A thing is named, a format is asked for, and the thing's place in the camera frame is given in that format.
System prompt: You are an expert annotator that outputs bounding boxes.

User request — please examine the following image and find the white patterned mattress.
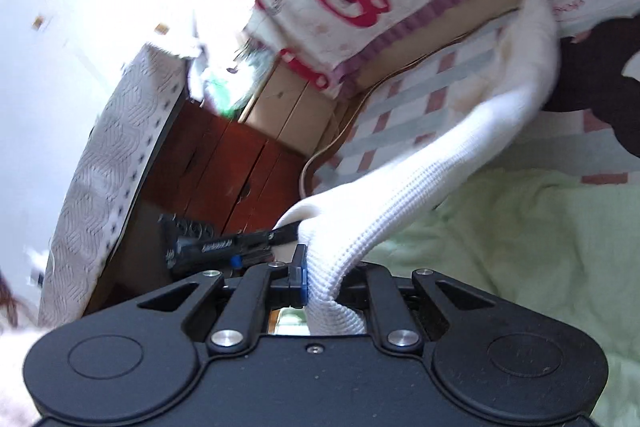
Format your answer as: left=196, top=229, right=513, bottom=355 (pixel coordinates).
left=37, top=42, right=188, bottom=325

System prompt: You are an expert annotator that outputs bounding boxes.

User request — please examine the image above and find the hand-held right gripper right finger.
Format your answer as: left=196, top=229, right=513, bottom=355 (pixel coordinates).
left=345, top=263, right=531, bottom=351

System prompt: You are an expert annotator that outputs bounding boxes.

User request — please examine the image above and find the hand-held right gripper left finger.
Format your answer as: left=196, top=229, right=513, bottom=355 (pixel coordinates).
left=110, top=244, right=307, bottom=352

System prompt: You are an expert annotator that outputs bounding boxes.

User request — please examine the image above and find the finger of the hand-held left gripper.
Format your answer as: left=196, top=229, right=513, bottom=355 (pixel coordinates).
left=250, top=223, right=301, bottom=251

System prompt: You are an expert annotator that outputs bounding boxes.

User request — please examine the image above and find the pale green blanket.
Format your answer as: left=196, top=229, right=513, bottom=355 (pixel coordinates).
left=370, top=169, right=640, bottom=427

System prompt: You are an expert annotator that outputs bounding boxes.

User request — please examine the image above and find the dark brown patterned cloth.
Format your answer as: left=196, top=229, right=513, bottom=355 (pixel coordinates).
left=542, top=19, right=640, bottom=158

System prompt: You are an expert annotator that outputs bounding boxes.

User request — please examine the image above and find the person's pale top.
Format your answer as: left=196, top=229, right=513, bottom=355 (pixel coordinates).
left=0, top=327, right=43, bottom=427

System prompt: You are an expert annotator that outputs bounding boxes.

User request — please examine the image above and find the thin tan cable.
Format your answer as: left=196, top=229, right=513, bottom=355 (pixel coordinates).
left=299, top=52, right=426, bottom=202

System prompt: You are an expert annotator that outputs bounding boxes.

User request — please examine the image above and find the white knit garment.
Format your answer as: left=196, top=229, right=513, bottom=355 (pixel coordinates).
left=274, top=0, right=562, bottom=338

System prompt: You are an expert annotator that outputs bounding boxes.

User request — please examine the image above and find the checked bed sheet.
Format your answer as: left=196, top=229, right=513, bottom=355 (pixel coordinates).
left=307, top=19, right=633, bottom=208

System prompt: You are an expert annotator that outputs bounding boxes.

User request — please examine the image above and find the green plastic item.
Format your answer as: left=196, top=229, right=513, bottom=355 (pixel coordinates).
left=202, top=74, right=251, bottom=118

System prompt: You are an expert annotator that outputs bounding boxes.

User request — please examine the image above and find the red-brown wooden cabinet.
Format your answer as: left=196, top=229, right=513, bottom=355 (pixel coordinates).
left=140, top=99, right=311, bottom=238

